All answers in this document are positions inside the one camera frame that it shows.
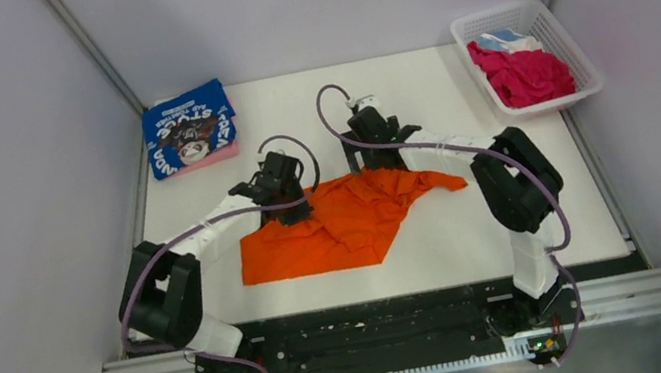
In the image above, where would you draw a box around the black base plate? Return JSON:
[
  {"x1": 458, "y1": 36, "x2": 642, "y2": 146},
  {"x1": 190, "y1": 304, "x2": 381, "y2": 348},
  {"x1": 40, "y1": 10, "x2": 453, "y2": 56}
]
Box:
[{"x1": 182, "y1": 253, "x2": 658, "y2": 373}]

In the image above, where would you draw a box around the white light blue t shirt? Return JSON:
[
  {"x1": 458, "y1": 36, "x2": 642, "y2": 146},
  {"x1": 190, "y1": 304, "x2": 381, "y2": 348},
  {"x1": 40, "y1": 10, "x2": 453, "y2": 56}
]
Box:
[{"x1": 474, "y1": 28, "x2": 543, "y2": 54}]

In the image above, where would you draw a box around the folded blue printed t shirt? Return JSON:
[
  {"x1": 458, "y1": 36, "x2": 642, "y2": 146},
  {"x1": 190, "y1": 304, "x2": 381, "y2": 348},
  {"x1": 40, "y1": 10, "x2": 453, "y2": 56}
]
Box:
[{"x1": 135, "y1": 76, "x2": 246, "y2": 183}]

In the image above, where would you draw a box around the magenta t shirt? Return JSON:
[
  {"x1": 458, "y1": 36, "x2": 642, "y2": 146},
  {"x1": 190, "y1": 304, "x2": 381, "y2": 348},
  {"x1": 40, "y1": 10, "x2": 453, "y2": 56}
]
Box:
[{"x1": 466, "y1": 41, "x2": 577, "y2": 109}]

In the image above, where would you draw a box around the orange t shirt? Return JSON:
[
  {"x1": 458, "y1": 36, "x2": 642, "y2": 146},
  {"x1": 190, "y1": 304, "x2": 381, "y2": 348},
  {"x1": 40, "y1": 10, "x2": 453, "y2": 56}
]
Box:
[{"x1": 240, "y1": 168, "x2": 468, "y2": 286}]

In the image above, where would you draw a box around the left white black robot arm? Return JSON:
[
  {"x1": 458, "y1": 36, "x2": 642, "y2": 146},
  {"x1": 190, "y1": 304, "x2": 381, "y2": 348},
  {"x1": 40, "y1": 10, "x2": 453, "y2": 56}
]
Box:
[{"x1": 118, "y1": 151, "x2": 312, "y2": 373}]

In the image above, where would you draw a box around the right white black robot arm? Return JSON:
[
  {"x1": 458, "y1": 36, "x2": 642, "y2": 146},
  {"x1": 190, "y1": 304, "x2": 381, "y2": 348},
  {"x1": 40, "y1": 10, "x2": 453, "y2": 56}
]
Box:
[{"x1": 342, "y1": 105, "x2": 564, "y2": 337}]

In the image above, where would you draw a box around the white plastic basket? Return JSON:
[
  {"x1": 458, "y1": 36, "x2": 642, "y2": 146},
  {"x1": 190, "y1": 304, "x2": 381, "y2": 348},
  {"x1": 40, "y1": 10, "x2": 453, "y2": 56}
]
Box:
[{"x1": 450, "y1": 0, "x2": 603, "y2": 121}]

